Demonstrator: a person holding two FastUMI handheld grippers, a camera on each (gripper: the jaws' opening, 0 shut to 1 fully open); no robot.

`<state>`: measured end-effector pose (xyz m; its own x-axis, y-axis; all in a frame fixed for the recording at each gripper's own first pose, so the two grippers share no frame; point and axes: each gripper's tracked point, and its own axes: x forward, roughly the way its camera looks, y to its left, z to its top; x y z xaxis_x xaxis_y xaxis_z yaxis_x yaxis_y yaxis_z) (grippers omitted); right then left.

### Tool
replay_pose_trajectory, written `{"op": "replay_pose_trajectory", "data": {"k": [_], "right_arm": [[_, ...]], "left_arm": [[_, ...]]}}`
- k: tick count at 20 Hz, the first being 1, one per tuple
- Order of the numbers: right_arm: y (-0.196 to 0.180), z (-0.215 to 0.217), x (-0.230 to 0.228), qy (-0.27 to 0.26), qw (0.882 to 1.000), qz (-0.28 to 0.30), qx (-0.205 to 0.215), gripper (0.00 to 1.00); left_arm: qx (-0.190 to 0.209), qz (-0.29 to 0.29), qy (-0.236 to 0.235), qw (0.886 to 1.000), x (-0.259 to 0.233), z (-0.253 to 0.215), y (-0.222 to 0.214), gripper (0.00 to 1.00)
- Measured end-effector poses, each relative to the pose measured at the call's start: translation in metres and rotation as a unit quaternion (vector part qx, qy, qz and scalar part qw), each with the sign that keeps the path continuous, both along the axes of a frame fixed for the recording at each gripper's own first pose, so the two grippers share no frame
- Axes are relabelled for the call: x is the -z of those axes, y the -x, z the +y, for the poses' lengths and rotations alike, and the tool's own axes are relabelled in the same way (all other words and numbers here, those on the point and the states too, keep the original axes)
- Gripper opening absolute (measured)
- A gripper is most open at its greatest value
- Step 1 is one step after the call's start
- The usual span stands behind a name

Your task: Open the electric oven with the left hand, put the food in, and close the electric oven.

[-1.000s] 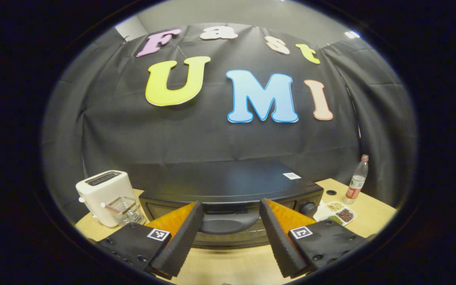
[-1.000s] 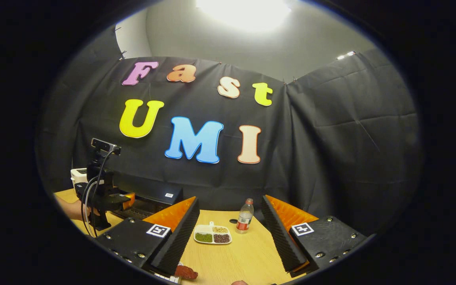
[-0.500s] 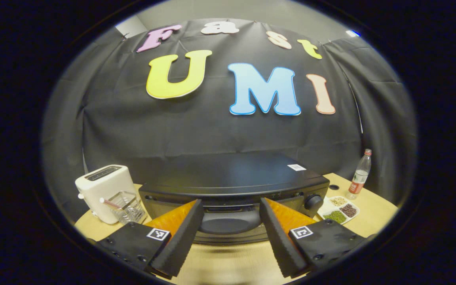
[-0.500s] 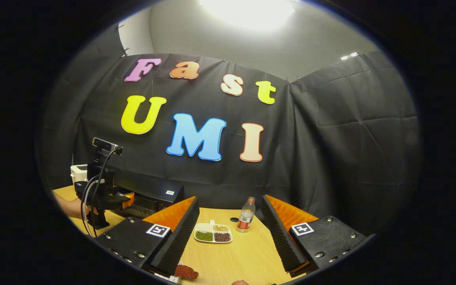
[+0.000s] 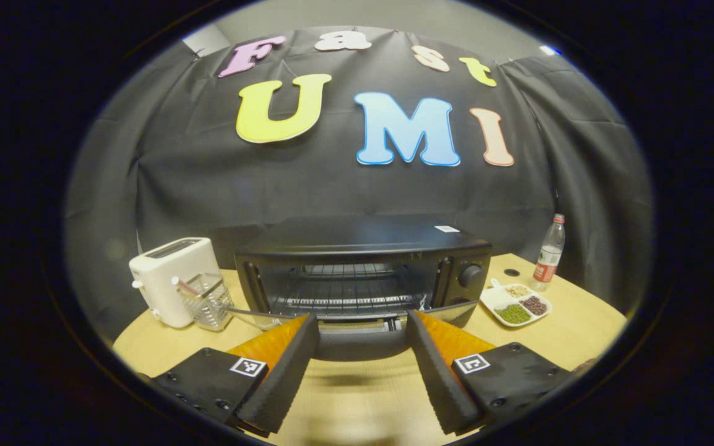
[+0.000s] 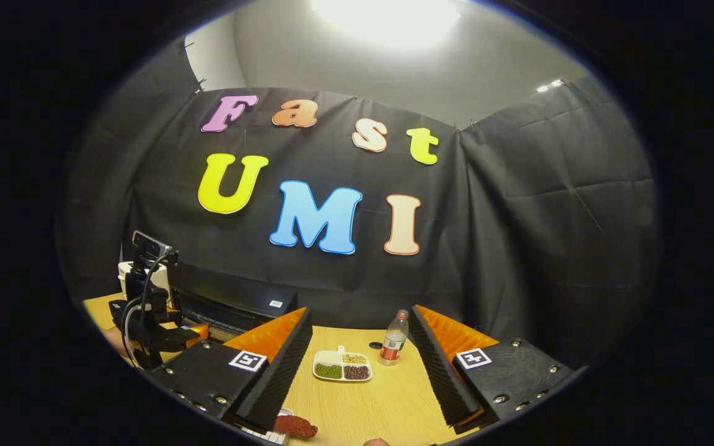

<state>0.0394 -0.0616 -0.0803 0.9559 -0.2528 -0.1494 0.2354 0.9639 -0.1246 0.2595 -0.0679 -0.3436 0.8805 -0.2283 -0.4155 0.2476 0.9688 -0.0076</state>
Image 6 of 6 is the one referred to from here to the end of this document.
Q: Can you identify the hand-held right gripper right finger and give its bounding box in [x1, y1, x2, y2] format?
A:
[409, 304, 576, 428]

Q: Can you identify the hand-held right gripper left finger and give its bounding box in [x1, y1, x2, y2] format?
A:
[146, 307, 313, 433]

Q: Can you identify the reddish brown food piece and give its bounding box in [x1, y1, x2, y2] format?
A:
[273, 414, 319, 439]

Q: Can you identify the black electric oven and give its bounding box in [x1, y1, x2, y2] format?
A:
[170, 265, 299, 343]

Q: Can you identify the clear plastic water bottle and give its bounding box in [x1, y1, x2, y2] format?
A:
[379, 310, 410, 366]

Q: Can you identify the white divided plate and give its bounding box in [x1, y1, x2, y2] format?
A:
[312, 346, 373, 382]

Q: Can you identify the black backdrop cloth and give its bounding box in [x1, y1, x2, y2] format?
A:
[63, 40, 661, 372]

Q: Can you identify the large ceiling light panel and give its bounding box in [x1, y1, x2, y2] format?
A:
[311, 0, 463, 50]

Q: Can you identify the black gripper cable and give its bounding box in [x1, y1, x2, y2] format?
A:
[138, 250, 173, 351]

